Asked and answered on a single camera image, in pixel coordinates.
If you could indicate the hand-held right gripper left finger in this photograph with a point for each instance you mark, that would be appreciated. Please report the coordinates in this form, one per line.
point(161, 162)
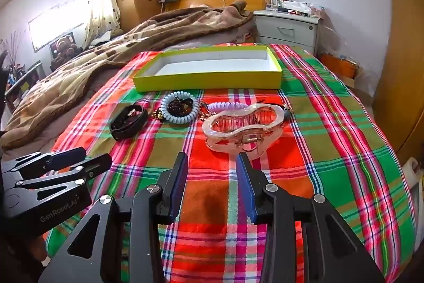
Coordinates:
point(181, 183)

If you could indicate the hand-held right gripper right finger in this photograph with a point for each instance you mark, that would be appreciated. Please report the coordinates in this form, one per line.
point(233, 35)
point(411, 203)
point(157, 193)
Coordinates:
point(246, 190)

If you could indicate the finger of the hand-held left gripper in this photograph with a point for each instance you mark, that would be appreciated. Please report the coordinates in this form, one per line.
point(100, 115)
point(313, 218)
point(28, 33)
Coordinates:
point(97, 165)
point(66, 157)

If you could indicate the black hair band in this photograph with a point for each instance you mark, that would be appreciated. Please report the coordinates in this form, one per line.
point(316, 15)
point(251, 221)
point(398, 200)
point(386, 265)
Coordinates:
point(116, 130)

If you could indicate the pink hair claw clip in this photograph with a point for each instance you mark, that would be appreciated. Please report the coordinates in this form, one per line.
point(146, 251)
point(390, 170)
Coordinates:
point(232, 140)

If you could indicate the gold hair clip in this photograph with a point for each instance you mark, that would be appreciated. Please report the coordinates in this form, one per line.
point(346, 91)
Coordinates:
point(202, 114)

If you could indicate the yellow-green cardboard box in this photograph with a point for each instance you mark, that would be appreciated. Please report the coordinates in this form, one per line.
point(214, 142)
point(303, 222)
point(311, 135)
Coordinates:
point(205, 80)

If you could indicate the cluttered grey shelf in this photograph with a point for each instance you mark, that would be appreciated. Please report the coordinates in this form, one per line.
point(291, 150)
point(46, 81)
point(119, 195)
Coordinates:
point(26, 80)

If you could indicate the plaid bed cloth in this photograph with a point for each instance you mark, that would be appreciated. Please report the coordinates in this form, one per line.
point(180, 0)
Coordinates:
point(331, 137)

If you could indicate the brown patterned blanket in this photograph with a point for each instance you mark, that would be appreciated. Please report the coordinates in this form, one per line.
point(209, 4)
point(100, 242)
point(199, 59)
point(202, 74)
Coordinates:
point(99, 54)

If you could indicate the brown teddy bear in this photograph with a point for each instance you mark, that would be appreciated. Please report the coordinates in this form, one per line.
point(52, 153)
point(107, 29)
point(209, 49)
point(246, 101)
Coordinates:
point(63, 46)

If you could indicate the window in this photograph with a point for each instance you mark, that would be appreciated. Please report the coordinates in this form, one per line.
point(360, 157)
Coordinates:
point(56, 24)

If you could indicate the orange box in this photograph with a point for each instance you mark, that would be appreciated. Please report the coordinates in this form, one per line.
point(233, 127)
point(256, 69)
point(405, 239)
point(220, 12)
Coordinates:
point(338, 66)

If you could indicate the paper towel roll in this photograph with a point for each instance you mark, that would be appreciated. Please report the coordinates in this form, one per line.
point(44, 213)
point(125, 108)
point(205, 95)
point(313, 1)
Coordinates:
point(412, 177)

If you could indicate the grey nightstand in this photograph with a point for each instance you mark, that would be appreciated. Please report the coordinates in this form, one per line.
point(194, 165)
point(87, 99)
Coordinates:
point(285, 24)

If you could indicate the clear glass cup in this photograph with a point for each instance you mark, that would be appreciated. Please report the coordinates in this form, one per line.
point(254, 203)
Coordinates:
point(271, 3)

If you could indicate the white plastic bags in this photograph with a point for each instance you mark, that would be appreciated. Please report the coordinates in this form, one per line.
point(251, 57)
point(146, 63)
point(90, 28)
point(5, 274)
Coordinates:
point(298, 7)

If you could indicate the wooden door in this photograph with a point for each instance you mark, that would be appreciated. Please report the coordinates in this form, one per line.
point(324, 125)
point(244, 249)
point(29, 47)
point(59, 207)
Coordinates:
point(404, 54)

